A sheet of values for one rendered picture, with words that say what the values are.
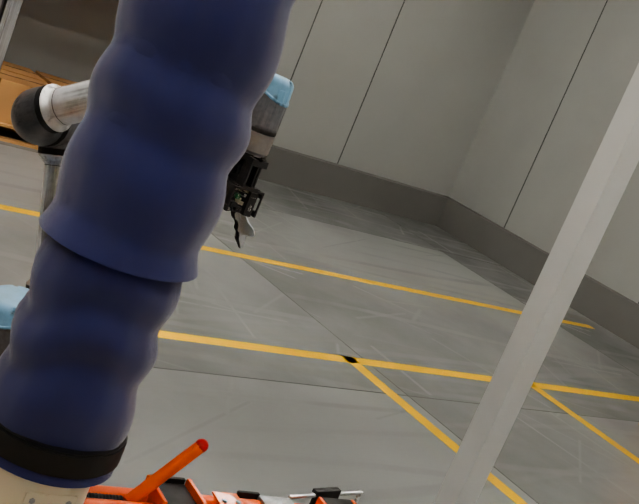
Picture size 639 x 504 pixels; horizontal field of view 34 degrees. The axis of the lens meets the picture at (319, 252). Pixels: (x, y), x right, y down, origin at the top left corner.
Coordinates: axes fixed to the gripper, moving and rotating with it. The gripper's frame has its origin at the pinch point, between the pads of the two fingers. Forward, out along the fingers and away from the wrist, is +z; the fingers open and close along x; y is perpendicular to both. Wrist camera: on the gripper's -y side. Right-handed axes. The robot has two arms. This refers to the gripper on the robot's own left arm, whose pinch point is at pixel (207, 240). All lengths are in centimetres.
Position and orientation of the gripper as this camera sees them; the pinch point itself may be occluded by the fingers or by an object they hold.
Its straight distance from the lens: 209.0
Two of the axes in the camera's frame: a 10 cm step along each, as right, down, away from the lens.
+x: 7.5, 1.7, 6.4
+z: -3.8, 9.0, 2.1
